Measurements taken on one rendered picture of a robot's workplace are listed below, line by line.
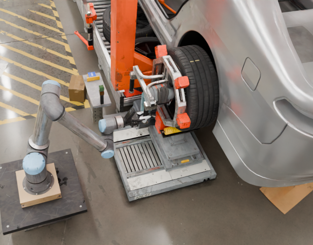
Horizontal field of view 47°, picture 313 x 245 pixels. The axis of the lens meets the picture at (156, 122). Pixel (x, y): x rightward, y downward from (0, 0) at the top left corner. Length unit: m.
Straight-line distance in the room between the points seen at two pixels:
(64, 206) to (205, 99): 1.31
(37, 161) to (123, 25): 1.19
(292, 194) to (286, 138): 1.55
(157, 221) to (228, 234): 0.60
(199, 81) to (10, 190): 1.64
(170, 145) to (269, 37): 1.56
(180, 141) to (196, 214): 0.66
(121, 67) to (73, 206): 1.20
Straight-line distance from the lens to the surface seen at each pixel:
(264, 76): 2.09
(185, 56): 2.68
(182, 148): 3.29
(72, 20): 5.11
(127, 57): 3.06
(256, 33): 2.16
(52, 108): 2.29
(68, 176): 2.99
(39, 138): 2.70
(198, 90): 2.59
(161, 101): 2.58
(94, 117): 3.66
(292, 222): 3.46
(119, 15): 2.81
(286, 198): 3.56
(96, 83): 3.47
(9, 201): 2.96
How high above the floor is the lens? 2.80
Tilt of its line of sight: 48 degrees down
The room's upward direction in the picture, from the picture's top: 8 degrees clockwise
